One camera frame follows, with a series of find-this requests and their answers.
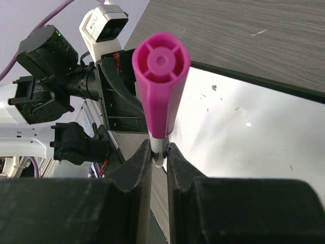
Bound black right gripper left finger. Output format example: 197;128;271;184
1;140;152;243

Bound magenta capped white marker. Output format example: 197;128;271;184
132;32;191;168

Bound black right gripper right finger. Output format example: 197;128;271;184
167;143;324;243

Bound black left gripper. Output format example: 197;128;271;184
95;50;148;134

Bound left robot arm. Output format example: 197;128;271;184
1;25;148;165

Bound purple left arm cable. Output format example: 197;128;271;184
0;0;77;178

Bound white whiteboard black frame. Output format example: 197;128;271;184
172;62;324;208

